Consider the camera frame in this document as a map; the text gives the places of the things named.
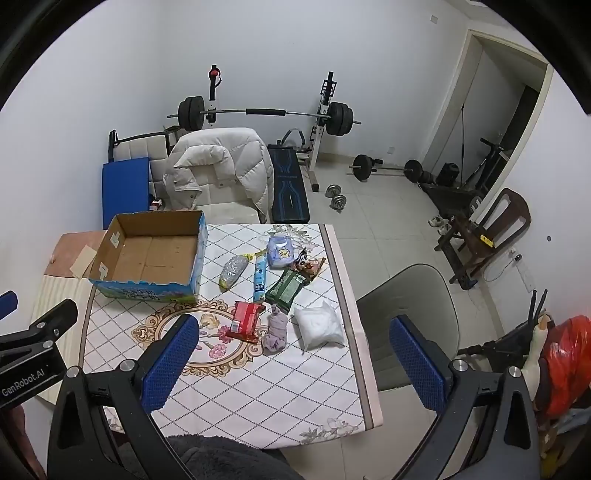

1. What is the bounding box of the long blue tube packet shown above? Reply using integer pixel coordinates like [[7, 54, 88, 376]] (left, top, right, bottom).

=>
[[252, 251, 269, 304]]

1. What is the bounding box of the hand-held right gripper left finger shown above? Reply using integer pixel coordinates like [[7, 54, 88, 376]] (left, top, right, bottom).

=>
[[46, 315, 200, 480]]

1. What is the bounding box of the grey shell chair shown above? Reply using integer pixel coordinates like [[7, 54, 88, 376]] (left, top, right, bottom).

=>
[[355, 263, 461, 394]]

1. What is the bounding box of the blue printed cardboard box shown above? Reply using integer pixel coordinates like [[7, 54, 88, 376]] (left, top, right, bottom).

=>
[[89, 211, 208, 305]]

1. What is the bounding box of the purple sock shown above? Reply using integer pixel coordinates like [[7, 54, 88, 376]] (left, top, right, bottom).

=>
[[262, 305, 290, 355]]

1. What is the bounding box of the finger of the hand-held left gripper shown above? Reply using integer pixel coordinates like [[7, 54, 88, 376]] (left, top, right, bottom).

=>
[[0, 290, 20, 320], [0, 298, 79, 352]]

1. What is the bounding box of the brown cardboard sheet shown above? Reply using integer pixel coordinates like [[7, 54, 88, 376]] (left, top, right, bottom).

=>
[[45, 231, 110, 278]]

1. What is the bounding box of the red packet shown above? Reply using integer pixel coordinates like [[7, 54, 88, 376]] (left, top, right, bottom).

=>
[[225, 301, 265, 343]]

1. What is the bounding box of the white door frame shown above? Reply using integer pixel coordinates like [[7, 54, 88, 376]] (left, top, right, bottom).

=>
[[422, 28, 554, 186]]

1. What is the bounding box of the green packet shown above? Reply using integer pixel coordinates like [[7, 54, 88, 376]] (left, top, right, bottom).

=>
[[264, 269, 308, 309]]

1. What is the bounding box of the dark low bench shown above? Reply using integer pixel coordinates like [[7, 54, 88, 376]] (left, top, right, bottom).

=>
[[421, 182, 482, 217]]

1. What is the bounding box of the black exercise machine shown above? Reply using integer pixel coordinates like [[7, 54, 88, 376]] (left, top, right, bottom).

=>
[[463, 137, 509, 186]]

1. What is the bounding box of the blue folded mat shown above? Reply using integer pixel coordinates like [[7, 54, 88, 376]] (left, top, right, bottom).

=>
[[101, 157, 153, 230]]

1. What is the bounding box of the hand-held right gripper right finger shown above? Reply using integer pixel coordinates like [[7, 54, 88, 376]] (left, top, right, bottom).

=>
[[389, 315, 542, 480]]

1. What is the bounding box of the cartoon print snack packet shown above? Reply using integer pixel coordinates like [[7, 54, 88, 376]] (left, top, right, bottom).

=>
[[293, 248, 328, 281]]

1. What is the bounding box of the dark wooden chair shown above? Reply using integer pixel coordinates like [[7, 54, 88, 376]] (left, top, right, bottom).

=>
[[434, 187, 533, 291]]

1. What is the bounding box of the purple star packet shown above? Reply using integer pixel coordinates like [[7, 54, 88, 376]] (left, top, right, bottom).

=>
[[267, 235, 297, 270]]

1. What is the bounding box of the black plug with cable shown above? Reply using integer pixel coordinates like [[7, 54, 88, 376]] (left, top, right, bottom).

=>
[[482, 249, 525, 283]]

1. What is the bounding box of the black metal handle bar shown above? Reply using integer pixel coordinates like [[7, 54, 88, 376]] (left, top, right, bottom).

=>
[[107, 130, 168, 163]]

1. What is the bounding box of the white plastic bag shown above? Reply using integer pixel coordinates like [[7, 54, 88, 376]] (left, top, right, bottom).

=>
[[293, 299, 347, 352]]

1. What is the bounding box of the clear plastic wrapper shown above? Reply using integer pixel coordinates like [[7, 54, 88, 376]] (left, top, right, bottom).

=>
[[270, 224, 320, 253]]

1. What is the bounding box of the floral diamond pattern tablecloth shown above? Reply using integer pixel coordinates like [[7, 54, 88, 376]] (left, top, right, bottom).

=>
[[78, 224, 384, 450]]

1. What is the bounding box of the weight bench with white rack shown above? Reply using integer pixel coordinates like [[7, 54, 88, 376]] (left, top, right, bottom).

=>
[[205, 65, 341, 223]]

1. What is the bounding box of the short barbell with black plates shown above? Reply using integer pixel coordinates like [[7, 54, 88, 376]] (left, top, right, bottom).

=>
[[347, 154, 424, 182]]

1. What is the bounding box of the silver foil packet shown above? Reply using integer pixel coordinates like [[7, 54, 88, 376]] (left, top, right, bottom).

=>
[[218, 255, 250, 291]]

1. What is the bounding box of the cream plastic bottle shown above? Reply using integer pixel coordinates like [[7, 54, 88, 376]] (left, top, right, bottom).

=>
[[522, 318, 555, 385]]

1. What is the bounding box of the black router with antennas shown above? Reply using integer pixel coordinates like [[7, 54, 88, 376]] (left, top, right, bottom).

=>
[[525, 288, 551, 326]]

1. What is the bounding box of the white down jacket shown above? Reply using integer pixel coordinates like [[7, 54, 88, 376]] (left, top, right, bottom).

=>
[[164, 128, 274, 225]]

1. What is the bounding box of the dark grey fleece clothing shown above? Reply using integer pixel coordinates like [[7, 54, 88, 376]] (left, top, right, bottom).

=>
[[165, 434, 302, 480]]

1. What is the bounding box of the orange plastic bag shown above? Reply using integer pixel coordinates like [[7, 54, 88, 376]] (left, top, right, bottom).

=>
[[539, 315, 591, 419]]

